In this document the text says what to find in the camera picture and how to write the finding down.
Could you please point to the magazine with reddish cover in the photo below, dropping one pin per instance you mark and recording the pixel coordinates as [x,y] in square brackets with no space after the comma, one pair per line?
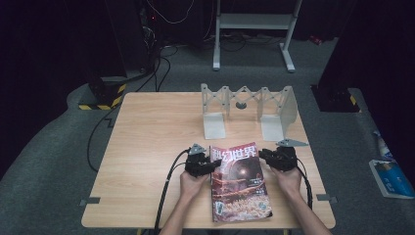
[239,186]

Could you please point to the white and blue bottle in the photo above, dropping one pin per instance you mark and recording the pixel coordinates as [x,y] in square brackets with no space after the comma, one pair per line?
[384,147]

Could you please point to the black base with yellow stripes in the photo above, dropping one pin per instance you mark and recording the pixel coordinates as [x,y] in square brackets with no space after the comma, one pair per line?
[336,99]
[104,94]

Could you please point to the white metal stand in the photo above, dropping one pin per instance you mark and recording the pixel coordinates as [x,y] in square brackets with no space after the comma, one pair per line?
[254,21]

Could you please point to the small red object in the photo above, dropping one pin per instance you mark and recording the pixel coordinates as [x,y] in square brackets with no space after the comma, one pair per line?
[315,39]

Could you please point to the white expandable metal book rack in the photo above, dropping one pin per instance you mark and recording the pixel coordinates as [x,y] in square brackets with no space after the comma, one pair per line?
[277,107]

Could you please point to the person's right hand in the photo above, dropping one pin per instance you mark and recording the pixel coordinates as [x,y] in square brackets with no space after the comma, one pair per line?
[288,181]

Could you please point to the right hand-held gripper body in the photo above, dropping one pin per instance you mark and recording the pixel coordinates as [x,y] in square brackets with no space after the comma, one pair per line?
[284,158]

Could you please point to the blue and white box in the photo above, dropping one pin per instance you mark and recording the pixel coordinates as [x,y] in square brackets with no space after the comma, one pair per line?
[391,179]

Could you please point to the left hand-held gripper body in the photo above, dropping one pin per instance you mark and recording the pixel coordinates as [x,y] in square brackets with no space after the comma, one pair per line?
[197,163]

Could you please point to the person's left hand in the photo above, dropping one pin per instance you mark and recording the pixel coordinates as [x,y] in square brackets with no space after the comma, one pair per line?
[192,184]

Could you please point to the gray tape strip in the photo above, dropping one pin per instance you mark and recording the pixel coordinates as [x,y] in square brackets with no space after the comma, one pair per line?
[90,201]
[325,197]

